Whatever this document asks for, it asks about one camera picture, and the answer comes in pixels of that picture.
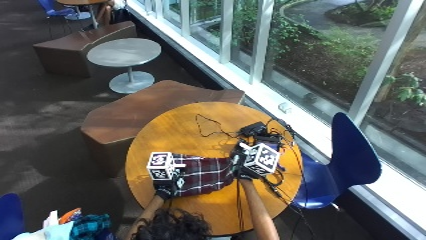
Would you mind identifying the person's left hand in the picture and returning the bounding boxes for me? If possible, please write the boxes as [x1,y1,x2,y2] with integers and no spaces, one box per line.
[151,169,186,201]

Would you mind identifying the person's right hand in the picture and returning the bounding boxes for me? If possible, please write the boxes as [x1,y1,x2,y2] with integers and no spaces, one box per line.
[229,149,263,181]

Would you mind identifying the red plaid cloth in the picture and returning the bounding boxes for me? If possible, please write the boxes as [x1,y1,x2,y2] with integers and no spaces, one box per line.
[171,153,236,197]

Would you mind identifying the white marker cube on right glove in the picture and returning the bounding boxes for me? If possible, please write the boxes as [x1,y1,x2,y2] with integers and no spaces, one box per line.
[238,142,280,176]

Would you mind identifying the white marker cube on glove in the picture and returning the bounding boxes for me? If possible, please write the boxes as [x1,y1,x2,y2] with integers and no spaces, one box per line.
[238,142,280,176]
[146,151,187,181]

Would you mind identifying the white marker cube on left glove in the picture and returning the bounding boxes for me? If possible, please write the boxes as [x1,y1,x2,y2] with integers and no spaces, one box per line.
[146,151,187,181]

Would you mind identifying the the person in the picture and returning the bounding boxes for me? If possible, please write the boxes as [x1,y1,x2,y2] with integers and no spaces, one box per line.
[125,149,280,240]

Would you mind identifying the round wooden table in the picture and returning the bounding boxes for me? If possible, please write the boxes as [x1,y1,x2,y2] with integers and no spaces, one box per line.
[123,101,303,237]
[55,0,111,29]

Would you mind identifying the black electronics box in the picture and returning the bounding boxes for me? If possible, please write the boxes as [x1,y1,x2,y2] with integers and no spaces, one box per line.
[236,121,268,137]

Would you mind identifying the brown angular bench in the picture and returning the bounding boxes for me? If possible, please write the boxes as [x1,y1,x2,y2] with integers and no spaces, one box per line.
[79,79,246,179]
[31,20,138,79]

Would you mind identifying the pile of colourful clothes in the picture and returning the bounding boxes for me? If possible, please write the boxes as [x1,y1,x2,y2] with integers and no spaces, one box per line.
[12,207,117,240]

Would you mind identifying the blue chair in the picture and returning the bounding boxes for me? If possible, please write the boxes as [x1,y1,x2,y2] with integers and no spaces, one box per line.
[290,111,383,210]
[35,0,91,22]
[0,192,26,240]

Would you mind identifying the black cable bundle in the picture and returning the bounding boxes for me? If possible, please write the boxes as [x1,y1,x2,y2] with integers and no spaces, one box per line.
[234,117,311,240]

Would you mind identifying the round grey pedestal table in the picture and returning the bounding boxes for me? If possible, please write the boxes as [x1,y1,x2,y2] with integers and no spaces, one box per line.
[85,37,162,95]

